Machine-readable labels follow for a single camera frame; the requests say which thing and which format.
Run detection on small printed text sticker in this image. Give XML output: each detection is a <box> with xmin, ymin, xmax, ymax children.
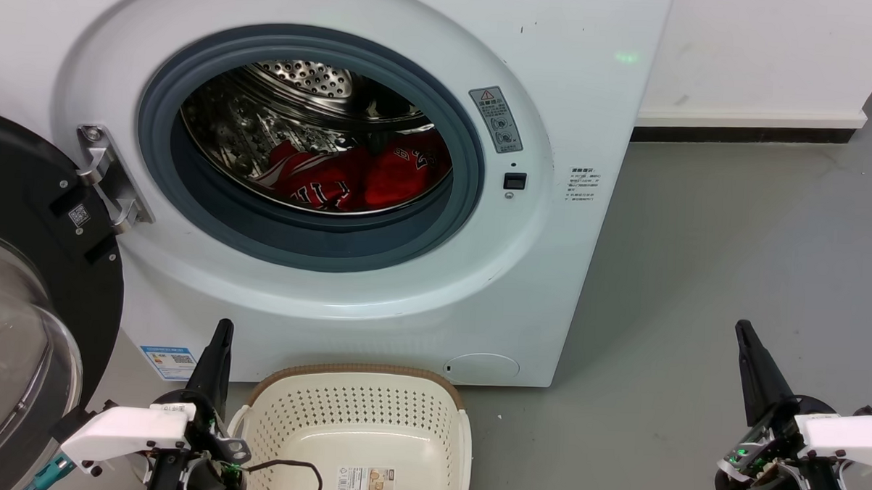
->
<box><xmin>567</xmin><ymin>165</ymin><xmax>603</xmax><ymax>207</ymax></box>

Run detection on cream plastic laundry basket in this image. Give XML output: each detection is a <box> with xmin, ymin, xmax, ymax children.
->
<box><xmin>226</xmin><ymin>360</ymin><xmax>476</xmax><ymax>490</ymax></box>

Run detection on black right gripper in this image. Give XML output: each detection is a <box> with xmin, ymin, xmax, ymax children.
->
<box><xmin>713</xmin><ymin>319</ymin><xmax>871</xmax><ymax>490</ymax></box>

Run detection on red jersey clothing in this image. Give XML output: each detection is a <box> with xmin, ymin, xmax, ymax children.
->
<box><xmin>252</xmin><ymin>122</ymin><xmax>455</xmax><ymax>217</ymax></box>

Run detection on metal door hinge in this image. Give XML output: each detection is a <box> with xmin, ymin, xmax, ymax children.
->
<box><xmin>74</xmin><ymin>124</ymin><xmax>158</xmax><ymax>236</ymax></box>

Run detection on grey warning sticker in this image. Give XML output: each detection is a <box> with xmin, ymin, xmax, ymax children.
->
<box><xmin>467</xmin><ymin>85</ymin><xmax>526</xmax><ymax>155</ymax></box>

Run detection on grey rubber door gasket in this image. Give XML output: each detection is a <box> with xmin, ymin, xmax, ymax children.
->
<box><xmin>132</xmin><ymin>19</ymin><xmax>491</xmax><ymax>278</ymax></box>

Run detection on blue energy label sticker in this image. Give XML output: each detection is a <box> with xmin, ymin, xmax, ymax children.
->
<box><xmin>138</xmin><ymin>345</ymin><xmax>199</xmax><ymax>383</ymax></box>

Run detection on white and black baseboard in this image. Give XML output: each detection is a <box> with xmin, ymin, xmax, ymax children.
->
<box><xmin>631</xmin><ymin>101</ymin><xmax>868</xmax><ymax>151</ymax></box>

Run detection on steel washing machine drum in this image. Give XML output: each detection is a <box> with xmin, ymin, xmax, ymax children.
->
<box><xmin>176</xmin><ymin>57</ymin><xmax>457</xmax><ymax>220</ymax></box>

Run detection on thin black cable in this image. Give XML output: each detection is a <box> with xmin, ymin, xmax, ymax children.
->
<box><xmin>243</xmin><ymin>457</ymin><xmax>325</xmax><ymax>490</ymax></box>

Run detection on round white filter cover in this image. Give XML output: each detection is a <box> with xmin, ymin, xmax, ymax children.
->
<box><xmin>442</xmin><ymin>351</ymin><xmax>521</xmax><ymax>387</ymax></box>

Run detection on white front-load washing machine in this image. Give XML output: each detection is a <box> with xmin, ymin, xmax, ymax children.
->
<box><xmin>0</xmin><ymin>0</ymin><xmax>674</xmax><ymax>397</ymax></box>

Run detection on black washer door with glass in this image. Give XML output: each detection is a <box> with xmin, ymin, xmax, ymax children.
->
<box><xmin>0</xmin><ymin>108</ymin><xmax>133</xmax><ymax>490</ymax></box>

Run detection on teal connector piece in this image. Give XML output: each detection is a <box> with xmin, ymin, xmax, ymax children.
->
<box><xmin>22</xmin><ymin>454</ymin><xmax>75</xmax><ymax>490</ymax></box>

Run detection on printed product label with barcode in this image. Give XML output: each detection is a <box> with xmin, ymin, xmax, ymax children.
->
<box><xmin>337</xmin><ymin>465</ymin><xmax>397</xmax><ymax>490</ymax></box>

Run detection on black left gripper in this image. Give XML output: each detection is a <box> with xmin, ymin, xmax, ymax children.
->
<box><xmin>143</xmin><ymin>316</ymin><xmax>256</xmax><ymax>490</ymax></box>

